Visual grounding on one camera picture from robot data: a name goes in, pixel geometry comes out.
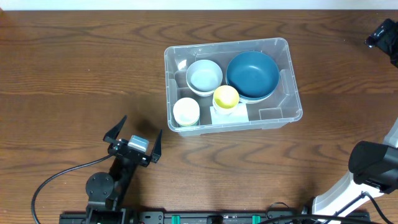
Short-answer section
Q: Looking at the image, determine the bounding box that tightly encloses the grey small bowl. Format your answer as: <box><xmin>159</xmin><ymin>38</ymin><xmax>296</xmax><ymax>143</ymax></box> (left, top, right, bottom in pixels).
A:
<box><xmin>186</xmin><ymin>60</ymin><xmax>223</xmax><ymax>91</ymax></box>

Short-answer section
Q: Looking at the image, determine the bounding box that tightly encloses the beige large bowl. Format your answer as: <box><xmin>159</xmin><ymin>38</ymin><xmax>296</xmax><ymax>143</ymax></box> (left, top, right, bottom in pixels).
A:
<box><xmin>239</xmin><ymin>97</ymin><xmax>264</xmax><ymax>104</ymax></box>

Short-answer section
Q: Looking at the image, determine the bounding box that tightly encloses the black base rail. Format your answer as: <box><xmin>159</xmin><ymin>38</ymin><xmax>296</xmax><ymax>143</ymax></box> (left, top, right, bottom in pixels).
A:
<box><xmin>58</xmin><ymin>210</ymin><xmax>371</xmax><ymax>224</ymax></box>

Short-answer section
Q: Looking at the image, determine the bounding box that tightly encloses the yellow small bowl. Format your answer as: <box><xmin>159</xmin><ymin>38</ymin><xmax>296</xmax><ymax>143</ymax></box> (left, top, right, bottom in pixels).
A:
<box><xmin>189</xmin><ymin>87</ymin><xmax>215</xmax><ymax>97</ymax></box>

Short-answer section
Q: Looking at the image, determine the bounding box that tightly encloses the dark blue bowl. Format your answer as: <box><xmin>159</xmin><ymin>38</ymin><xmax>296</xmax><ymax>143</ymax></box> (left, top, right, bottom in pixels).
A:
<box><xmin>239</xmin><ymin>88</ymin><xmax>277</xmax><ymax>101</ymax></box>
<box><xmin>226</xmin><ymin>51</ymin><xmax>279</xmax><ymax>97</ymax></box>

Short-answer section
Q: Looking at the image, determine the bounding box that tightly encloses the yellow plastic cup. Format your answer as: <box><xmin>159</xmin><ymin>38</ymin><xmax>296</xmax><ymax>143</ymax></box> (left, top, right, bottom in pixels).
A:
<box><xmin>213</xmin><ymin>85</ymin><xmax>239</xmax><ymax>109</ymax></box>
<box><xmin>177</xmin><ymin>119</ymin><xmax>199</xmax><ymax>127</ymax></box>

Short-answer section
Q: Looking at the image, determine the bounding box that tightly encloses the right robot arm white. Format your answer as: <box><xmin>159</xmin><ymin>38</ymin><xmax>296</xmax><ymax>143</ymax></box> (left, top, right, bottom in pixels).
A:
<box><xmin>302</xmin><ymin>123</ymin><xmax>397</xmax><ymax>223</ymax></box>

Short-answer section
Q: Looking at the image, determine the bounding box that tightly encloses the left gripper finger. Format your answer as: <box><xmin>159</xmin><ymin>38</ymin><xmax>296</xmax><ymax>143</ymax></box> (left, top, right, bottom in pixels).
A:
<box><xmin>103</xmin><ymin>115</ymin><xmax>127</xmax><ymax>144</ymax></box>
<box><xmin>150</xmin><ymin>130</ymin><xmax>162</xmax><ymax>163</ymax></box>

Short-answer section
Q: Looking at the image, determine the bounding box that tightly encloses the pink plastic cup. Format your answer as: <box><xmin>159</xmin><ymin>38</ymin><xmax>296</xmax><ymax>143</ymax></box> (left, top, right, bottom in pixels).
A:
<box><xmin>213</xmin><ymin>100</ymin><xmax>237</xmax><ymax>116</ymax></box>

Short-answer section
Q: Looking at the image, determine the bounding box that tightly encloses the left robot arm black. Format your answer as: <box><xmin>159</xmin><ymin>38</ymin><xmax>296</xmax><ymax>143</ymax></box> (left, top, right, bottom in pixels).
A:
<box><xmin>82</xmin><ymin>116</ymin><xmax>162</xmax><ymax>224</ymax></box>

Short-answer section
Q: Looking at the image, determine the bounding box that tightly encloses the white plastic cup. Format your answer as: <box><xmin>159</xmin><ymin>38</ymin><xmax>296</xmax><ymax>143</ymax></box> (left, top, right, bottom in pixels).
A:
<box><xmin>173</xmin><ymin>98</ymin><xmax>200</xmax><ymax>122</ymax></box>

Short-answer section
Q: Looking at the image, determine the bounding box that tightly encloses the clear plastic storage bin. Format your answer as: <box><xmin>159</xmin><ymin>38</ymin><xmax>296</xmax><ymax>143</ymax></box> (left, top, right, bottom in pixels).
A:
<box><xmin>164</xmin><ymin>37</ymin><xmax>303</xmax><ymax>136</ymax></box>

